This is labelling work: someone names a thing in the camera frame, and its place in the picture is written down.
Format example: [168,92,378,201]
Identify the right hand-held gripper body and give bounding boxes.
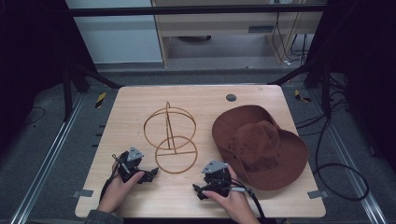
[201,159,233,198]

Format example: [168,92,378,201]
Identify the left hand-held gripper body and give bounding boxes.
[117,146,148,185]

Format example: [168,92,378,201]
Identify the person's right hand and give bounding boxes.
[202,164,262,224]

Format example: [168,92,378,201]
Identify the person's left hand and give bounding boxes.
[97,161,146,215]

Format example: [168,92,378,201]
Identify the brown felt hat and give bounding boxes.
[211,105,309,191]

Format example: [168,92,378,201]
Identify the grey tape piece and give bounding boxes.
[306,189,330,201]
[71,189,94,199]

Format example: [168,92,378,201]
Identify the yellow black striped tape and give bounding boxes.
[94,91,107,109]
[293,89,313,104]

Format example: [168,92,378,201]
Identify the black metal stand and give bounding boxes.
[268,61,333,119]
[62,61,125,123]

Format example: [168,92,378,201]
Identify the white cabinet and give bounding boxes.
[64,0,164,65]

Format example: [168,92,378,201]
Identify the light wooden desk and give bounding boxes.
[150,0,329,68]

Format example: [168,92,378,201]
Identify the black curtain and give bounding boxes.
[306,0,396,174]
[0,0,98,150]

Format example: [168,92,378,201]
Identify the black horizontal bar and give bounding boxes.
[66,3,329,18]

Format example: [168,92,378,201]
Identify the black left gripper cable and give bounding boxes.
[99,153,123,203]

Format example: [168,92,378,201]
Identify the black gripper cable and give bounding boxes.
[229,178,266,219]
[99,153,123,203]

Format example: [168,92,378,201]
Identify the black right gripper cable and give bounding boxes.
[229,178,266,219]

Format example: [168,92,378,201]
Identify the gold wire hat stand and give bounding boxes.
[143,101,199,175]

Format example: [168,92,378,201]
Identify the aluminium floor rail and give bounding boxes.
[9,92,86,224]
[310,90,389,224]

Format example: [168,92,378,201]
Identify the thin black floor cable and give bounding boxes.
[20,105,47,128]

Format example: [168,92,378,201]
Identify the black looped floor cable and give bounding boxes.
[294,89,371,203]

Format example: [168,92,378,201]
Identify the hanging desk cables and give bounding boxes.
[271,11,310,67]

